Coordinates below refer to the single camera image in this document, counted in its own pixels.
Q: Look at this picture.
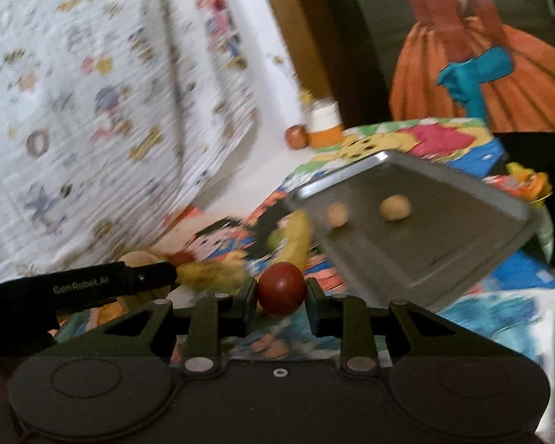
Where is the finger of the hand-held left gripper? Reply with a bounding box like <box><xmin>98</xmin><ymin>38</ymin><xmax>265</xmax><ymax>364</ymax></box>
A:
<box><xmin>124</xmin><ymin>261</ymin><xmax>179</xmax><ymax>296</ymax></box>

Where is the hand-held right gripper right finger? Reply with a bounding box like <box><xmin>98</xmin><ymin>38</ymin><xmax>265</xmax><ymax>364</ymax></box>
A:
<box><xmin>306</xmin><ymin>278</ymin><xmax>506</xmax><ymax>375</ymax></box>

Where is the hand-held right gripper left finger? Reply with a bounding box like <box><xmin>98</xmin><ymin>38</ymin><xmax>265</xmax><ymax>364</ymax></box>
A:
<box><xmin>59</xmin><ymin>278</ymin><xmax>259</xmax><ymax>375</ymax></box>

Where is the yellow fruit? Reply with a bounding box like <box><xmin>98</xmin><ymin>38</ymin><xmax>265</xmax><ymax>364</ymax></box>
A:
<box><xmin>178</xmin><ymin>258</ymin><xmax>251</xmax><ymax>293</ymax></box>

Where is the metal tray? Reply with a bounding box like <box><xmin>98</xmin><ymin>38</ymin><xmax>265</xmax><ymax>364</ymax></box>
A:
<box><xmin>284</xmin><ymin>150</ymin><xmax>543</xmax><ymax>312</ymax></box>

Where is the pale peach fruit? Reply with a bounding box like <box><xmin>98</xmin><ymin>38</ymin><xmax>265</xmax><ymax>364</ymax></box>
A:
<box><xmin>119</xmin><ymin>250</ymin><xmax>161</xmax><ymax>269</ymax></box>

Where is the yellow banana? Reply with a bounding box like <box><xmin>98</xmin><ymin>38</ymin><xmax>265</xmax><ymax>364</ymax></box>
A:
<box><xmin>277</xmin><ymin>209</ymin><xmax>314</xmax><ymax>271</ymax></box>

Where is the peach boy faces drawing sheet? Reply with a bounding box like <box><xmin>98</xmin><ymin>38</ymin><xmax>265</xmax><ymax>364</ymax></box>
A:
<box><xmin>157</xmin><ymin>207</ymin><xmax>262</xmax><ymax>269</ymax></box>

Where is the reddish brown apple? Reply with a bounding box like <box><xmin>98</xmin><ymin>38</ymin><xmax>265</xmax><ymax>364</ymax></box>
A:
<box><xmin>284</xmin><ymin>125</ymin><xmax>310</xmax><ymax>150</ymax></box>

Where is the white printed blanket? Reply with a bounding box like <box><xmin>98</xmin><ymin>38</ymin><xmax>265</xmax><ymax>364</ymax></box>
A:
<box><xmin>0</xmin><ymin>0</ymin><xmax>262</xmax><ymax>290</ymax></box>

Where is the white and orange jar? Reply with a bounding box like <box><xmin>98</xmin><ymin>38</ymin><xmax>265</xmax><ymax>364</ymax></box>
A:
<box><xmin>307</xmin><ymin>99</ymin><xmax>345</xmax><ymax>147</ymax></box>

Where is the yellow bear drawing sheet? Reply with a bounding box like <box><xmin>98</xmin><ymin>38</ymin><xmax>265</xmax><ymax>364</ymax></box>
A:
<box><xmin>305</xmin><ymin>118</ymin><xmax>508</xmax><ymax>181</ymax></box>

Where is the yellow orange wrapper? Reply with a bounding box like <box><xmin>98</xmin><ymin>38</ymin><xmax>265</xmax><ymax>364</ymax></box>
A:
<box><xmin>506</xmin><ymin>162</ymin><xmax>555</xmax><ymax>207</ymax></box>

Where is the brown wooden post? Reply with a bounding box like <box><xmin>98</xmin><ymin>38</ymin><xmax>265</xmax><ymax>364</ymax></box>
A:
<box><xmin>253</xmin><ymin>0</ymin><xmax>339</xmax><ymax>103</ymax></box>

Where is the wall poster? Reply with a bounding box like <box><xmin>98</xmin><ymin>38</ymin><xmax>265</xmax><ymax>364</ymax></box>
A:
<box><xmin>342</xmin><ymin>0</ymin><xmax>555</xmax><ymax>136</ymax></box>

